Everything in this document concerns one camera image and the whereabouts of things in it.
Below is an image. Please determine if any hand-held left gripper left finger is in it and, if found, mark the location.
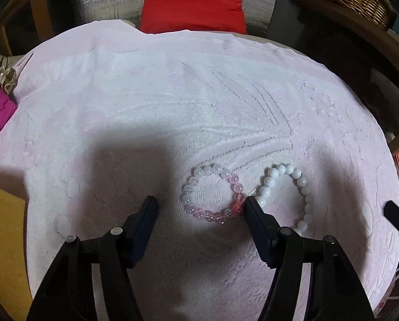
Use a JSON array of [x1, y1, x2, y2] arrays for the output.
[[26, 196, 159, 321]]

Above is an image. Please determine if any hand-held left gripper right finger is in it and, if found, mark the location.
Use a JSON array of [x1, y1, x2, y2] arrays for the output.
[[244, 196, 369, 321]]

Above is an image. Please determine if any pink clear bead bracelet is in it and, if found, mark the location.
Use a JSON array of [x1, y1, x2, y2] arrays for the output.
[[181, 163, 246, 225]]

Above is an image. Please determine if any white bead bracelet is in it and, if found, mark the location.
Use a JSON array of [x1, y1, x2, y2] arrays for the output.
[[256, 163, 315, 238]]

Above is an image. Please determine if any pale pink towel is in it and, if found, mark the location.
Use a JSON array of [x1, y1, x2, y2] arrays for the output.
[[0, 20, 399, 321]]

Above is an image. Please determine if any wooden shelf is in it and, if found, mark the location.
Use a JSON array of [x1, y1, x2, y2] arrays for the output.
[[283, 0, 399, 158]]

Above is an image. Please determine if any red cushion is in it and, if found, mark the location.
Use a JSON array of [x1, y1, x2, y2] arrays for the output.
[[139, 0, 247, 35]]

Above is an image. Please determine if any wooden chair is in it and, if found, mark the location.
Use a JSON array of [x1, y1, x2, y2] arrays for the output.
[[0, 0, 76, 57]]

